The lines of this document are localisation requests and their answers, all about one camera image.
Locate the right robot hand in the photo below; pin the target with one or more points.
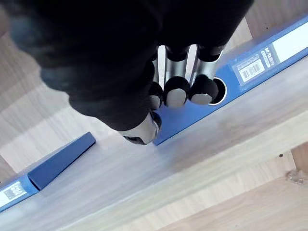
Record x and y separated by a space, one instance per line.
101 60

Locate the blue lever arch folder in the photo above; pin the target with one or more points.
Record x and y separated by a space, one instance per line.
192 113

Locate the light wood cabinet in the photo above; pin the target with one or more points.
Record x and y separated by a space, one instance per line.
192 183

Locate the blue folder with white label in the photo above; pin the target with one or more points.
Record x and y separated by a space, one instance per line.
16 192

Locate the blue file box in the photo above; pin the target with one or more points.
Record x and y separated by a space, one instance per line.
60 161

